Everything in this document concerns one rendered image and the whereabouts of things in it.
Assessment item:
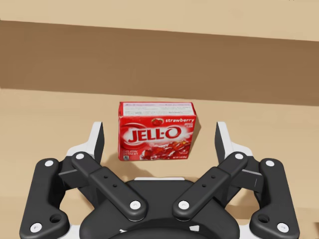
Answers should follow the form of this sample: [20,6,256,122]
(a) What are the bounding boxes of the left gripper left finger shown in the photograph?
[19,121,148,239]

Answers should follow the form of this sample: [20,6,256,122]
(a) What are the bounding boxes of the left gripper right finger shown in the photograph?
[172,121,301,239]

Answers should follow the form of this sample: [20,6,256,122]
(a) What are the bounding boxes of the red and white carton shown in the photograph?
[118,101,197,162]

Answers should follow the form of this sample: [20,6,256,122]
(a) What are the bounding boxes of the pale wooden shelf unit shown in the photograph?
[0,0,319,239]

